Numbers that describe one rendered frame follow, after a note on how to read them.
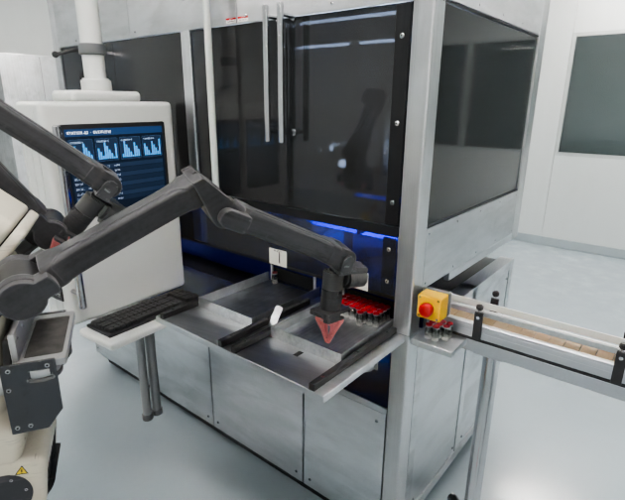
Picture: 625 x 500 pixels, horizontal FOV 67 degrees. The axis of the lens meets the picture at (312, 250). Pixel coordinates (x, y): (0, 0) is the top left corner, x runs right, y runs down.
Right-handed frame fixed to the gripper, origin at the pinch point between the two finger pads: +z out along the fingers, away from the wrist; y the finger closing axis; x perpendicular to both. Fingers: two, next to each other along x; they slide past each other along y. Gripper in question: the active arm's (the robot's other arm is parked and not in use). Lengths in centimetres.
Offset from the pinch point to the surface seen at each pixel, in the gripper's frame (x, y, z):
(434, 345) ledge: -19.8, 25.5, 2.3
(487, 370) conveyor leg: -31, 41, 11
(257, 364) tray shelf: 11.7, -14.8, 6.9
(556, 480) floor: -46, 113, 81
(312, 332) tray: 12.0, 8.3, 3.9
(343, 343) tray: 0.6, 9.0, 3.9
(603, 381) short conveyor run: -61, 36, 1
